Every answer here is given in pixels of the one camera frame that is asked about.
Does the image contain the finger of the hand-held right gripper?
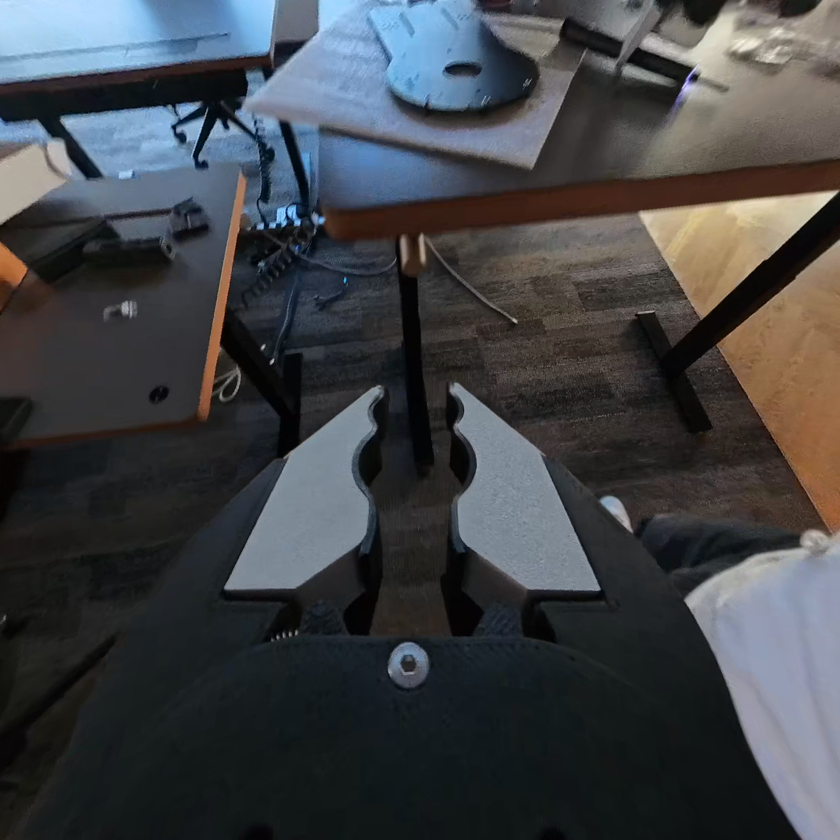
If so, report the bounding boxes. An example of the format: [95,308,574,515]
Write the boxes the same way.
[613,0,665,72]

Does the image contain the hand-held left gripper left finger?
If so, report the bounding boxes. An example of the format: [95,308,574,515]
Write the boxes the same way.
[223,385,389,603]

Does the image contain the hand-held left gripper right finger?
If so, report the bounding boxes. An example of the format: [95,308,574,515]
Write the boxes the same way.
[445,382,603,603]

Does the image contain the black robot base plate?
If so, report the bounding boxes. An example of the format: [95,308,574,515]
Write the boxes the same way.
[366,0,541,114]

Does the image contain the dark office desk wooden edge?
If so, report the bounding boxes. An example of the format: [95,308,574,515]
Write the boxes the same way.
[0,0,309,211]
[0,164,303,457]

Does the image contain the person's dark trousers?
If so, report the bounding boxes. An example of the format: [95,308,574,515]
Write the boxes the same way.
[635,515,824,595]

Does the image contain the person's white shirt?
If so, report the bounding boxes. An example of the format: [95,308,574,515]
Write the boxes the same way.
[682,530,840,840]

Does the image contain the power strip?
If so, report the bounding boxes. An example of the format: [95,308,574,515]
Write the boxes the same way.
[241,202,327,232]

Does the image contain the grey foam sheet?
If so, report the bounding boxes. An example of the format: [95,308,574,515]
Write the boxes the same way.
[243,0,588,172]

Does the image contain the black rectangular block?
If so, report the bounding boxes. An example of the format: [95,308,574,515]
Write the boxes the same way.
[82,235,178,268]

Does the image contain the small black adapter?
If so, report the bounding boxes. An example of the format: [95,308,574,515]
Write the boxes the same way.
[168,198,211,239]

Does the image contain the black flat device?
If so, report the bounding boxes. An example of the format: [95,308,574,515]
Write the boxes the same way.
[26,215,114,284]

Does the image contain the black office chair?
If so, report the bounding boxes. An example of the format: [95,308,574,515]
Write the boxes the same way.
[172,98,263,169]

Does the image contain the white cardboard box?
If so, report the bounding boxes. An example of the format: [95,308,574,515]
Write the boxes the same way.
[0,140,73,225]

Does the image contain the grey floor cable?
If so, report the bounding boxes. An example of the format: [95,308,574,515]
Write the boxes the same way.
[423,236,519,326]

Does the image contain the black coiled cable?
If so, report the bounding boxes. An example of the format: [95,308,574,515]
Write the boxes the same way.
[239,115,319,309]

